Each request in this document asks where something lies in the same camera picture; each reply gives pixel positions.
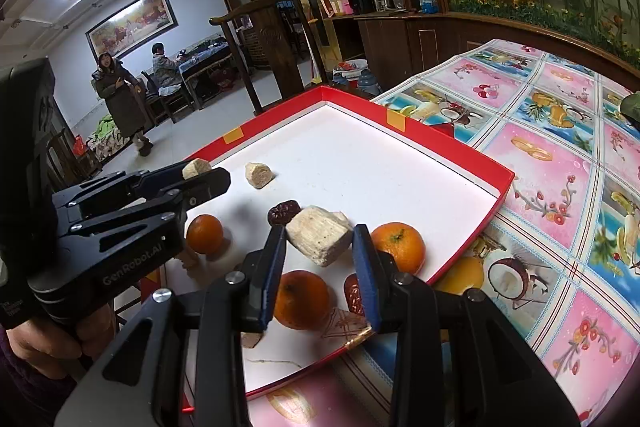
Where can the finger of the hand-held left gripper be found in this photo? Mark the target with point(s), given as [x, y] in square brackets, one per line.
[145, 181]
[200, 189]

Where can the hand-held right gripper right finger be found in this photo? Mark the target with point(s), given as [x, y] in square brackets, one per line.
[367, 282]

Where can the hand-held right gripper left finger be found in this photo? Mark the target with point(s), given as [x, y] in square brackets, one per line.
[267, 277]

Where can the glossy red date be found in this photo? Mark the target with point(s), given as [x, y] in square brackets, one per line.
[354, 294]

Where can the white cylindrical fibrous chunk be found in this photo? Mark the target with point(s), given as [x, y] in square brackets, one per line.
[196, 168]

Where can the orange mandarin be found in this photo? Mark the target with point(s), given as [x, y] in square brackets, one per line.
[400, 247]
[205, 234]
[300, 299]

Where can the beige round crumbly chunk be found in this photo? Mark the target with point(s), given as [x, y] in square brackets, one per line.
[250, 339]
[259, 174]

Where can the dark red wrinkled date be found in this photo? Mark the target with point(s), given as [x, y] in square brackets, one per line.
[283, 212]

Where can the white angular fibrous chunk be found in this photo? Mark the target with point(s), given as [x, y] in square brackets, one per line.
[320, 234]

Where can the red cardboard box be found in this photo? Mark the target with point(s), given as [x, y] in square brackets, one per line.
[360, 167]

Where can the person's left hand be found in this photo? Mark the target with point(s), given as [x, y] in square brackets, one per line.
[50, 347]

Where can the dark wooden chair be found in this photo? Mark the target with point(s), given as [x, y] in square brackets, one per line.
[62, 159]

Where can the red bag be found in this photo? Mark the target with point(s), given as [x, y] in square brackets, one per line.
[79, 146]

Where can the green cloth pile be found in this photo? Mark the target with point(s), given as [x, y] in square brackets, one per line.
[107, 134]

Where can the plain wooden chair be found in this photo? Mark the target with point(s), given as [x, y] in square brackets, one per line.
[167, 101]

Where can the table with blue cloth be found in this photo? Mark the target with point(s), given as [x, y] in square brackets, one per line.
[205, 57]

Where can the carved wooden chair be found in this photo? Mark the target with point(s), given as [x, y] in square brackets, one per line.
[272, 42]

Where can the red and white basin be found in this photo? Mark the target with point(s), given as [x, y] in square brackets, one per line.
[350, 69]

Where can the blue plastic container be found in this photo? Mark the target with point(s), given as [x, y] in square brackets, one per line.
[369, 83]

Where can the fruit print tablecloth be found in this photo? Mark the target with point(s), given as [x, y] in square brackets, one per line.
[550, 157]

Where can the pink box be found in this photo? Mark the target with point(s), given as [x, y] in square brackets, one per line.
[345, 5]

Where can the wooden sideboard cabinet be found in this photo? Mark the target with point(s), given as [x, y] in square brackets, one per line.
[440, 42]

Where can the small glass cup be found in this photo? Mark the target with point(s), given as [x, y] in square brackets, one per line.
[398, 3]

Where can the green bok choy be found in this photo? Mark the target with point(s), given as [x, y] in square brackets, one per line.
[632, 107]

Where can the framed wall painting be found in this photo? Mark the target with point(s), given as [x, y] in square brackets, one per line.
[132, 22]

